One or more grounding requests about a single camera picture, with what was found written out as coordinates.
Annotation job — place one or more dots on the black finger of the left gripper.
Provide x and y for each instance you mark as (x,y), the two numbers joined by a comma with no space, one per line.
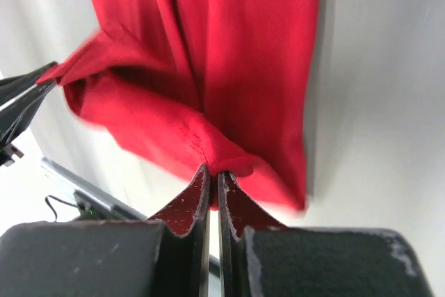
(13,86)
(19,110)

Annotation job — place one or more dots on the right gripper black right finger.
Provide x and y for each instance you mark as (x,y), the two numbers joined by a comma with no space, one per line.
(240,217)

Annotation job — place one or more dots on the aluminium frame rail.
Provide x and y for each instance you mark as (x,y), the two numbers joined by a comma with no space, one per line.
(92,202)

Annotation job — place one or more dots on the dark red t shirt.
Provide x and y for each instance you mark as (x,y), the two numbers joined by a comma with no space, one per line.
(184,83)

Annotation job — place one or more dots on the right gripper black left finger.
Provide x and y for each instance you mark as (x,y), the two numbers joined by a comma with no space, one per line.
(182,266)

